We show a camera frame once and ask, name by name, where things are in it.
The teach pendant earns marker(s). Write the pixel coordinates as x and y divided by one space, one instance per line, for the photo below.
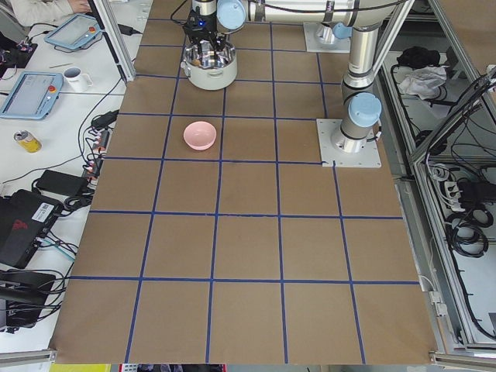
75 33
33 95

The black cloth bundle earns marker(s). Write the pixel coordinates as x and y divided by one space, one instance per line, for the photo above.
418 57

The crumpled white cloth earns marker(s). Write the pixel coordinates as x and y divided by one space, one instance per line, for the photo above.
424 82

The white mug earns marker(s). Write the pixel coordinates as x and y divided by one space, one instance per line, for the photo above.
77 79

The pale green cooking pot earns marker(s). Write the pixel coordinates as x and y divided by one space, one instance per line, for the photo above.
217 70

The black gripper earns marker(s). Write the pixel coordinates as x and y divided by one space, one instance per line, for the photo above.
208 30

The yellow drink can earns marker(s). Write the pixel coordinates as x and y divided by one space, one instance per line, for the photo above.
27 141

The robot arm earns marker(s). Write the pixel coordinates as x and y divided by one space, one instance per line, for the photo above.
375 24

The black power adapter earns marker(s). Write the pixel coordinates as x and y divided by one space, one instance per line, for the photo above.
61 183

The black computer box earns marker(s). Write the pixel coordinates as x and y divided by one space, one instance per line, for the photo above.
25 216

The pink bowl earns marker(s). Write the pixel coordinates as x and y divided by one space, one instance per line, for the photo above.
200 135

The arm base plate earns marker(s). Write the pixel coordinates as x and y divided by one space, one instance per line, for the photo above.
337 150
327 38

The near teach pendant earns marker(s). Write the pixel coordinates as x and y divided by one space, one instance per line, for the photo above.
33 95

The far teach pendant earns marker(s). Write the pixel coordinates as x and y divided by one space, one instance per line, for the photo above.
75 33

